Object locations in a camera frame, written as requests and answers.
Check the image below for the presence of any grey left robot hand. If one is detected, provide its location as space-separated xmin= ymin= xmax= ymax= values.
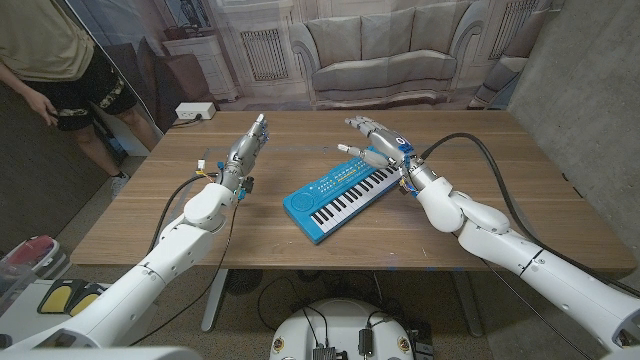
xmin=217 ymin=113 xmax=271 ymax=194

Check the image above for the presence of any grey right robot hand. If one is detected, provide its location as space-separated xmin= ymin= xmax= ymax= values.
xmin=337 ymin=115 xmax=436 ymax=194

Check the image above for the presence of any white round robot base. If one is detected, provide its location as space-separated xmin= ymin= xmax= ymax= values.
xmin=268 ymin=298 xmax=415 ymax=360

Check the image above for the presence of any blue toy piano keyboard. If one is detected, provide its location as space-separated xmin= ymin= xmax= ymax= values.
xmin=282 ymin=144 xmax=409 ymax=245

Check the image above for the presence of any white power strip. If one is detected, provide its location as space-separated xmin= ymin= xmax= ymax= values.
xmin=174 ymin=101 xmax=218 ymax=121

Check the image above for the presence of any printed sofa room backdrop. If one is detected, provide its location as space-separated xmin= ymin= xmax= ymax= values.
xmin=64 ymin=0 xmax=566 ymax=134

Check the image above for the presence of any black round floor fan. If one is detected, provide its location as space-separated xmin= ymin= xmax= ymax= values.
xmin=223 ymin=268 xmax=264 ymax=296

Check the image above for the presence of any grey metal table leg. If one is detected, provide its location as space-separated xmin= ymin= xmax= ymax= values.
xmin=452 ymin=270 xmax=485 ymax=339
xmin=200 ymin=268 xmax=229 ymax=334

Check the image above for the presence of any black adapter on base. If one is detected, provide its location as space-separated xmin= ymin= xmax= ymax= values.
xmin=357 ymin=327 xmax=374 ymax=357

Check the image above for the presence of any black floor power box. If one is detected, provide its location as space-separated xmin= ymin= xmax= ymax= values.
xmin=407 ymin=322 xmax=435 ymax=360

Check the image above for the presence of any yellow black foot pedal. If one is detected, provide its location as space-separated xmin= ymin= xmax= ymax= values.
xmin=37 ymin=279 xmax=79 ymax=315
xmin=68 ymin=283 xmax=109 ymax=311

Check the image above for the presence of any person in olive shirt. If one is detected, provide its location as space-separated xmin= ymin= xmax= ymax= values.
xmin=0 ymin=0 xmax=162 ymax=197

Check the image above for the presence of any red lidded plastic box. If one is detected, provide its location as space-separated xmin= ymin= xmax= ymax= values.
xmin=0 ymin=234 xmax=69 ymax=279

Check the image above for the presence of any clear plastic bin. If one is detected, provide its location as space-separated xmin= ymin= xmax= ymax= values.
xmin=0 ymin=262 xmax=39 ymax=316

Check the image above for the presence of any white low platform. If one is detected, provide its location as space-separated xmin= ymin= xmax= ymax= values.
xmin=0 ymin=278 xmax=156 ymax=335

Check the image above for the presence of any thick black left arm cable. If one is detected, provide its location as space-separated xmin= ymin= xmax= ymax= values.
xmin=148 ymin=172 xmax=219 ymax=254

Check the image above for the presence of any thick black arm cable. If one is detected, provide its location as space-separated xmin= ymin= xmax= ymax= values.
xmin=418 ymin=131 xmax=640 ymax=300
xmin=148 ymin=172 xmax=219 ymax=254

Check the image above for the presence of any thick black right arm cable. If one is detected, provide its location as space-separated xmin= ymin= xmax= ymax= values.
xmin=418 ymin=131 xmax=640 ymax=300

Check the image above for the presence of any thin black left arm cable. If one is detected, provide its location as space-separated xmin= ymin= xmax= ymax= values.
xmin=128 ymin=198 xmax=240 ymax=347

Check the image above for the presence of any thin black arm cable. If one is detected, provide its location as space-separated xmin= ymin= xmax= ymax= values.
xmin=480 ymin=258 xmax=582 ymax=360
xmin=128 ymin=198 xmax=240 ymax=347

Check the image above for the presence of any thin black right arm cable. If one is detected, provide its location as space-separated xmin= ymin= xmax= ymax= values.
xmin=480 ymin=258 xmax=582 ymax=360

